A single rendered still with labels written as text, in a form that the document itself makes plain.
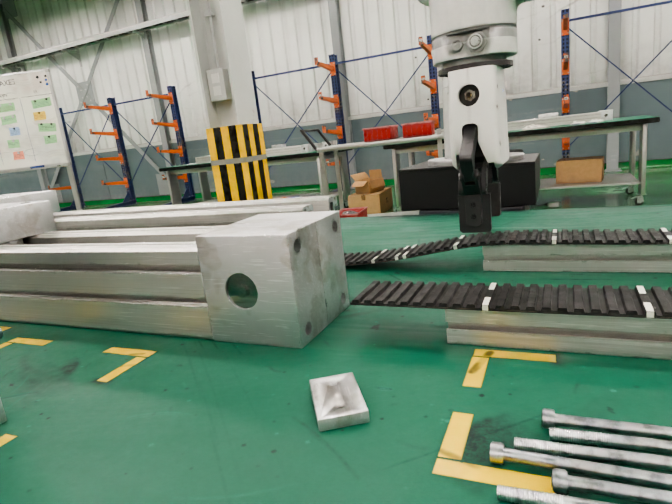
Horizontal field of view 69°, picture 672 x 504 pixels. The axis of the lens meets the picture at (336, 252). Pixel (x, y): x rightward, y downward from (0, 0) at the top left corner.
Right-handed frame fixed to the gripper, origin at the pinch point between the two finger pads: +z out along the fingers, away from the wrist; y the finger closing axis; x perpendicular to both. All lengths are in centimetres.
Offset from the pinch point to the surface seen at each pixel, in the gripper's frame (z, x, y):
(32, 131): -52, 505, 304
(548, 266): 5.6, -6.8, -1.9
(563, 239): 2.6, -8.2, -2.3
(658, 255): 4.6, -16.5, -1.2
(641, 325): 3.9, -12.7, -20.9
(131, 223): -1.3, 47.8, -4.7
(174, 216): -2.0, 39.6, -4.7
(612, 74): -49, -70, 739
